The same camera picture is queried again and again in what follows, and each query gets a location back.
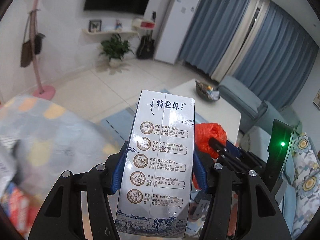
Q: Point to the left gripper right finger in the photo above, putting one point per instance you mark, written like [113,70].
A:
[200,168]

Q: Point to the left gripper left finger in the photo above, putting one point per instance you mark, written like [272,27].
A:
[118,171]

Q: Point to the red plastic bag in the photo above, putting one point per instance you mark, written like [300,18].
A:
[203,133]

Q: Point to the white blue milk carton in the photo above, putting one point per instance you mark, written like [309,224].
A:
[156,185]

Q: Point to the floral cushion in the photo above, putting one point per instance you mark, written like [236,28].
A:
[306,183]

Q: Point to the teal sofa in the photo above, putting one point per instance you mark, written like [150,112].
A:
[256,112]

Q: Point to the white coffee table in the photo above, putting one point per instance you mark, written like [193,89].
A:
[220,112]

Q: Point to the dark snack bowl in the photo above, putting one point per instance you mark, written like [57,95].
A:
[207,92]

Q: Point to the patterned tablecloth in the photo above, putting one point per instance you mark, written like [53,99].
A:
[40,140]

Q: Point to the pink coat rack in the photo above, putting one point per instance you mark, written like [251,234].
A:
[44,92]

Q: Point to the potted green plant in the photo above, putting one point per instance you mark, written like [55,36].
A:
[115,49]

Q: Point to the black guitar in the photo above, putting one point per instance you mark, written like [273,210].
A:
[147,47]

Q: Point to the blue curtains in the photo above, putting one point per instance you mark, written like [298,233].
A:
[254,41]

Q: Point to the brown hanging bag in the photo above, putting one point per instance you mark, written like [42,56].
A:
[26,51]

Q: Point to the black hanging bag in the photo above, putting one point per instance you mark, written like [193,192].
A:
[38,43]

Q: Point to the white tall air conditioner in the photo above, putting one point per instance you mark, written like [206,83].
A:
[176,23]

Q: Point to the white wall shelf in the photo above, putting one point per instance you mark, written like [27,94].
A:
[111,32]

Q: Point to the butterfly picture frame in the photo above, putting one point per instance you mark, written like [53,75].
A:
[94,26]

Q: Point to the white red wall box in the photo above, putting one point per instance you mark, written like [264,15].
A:
[140,23]

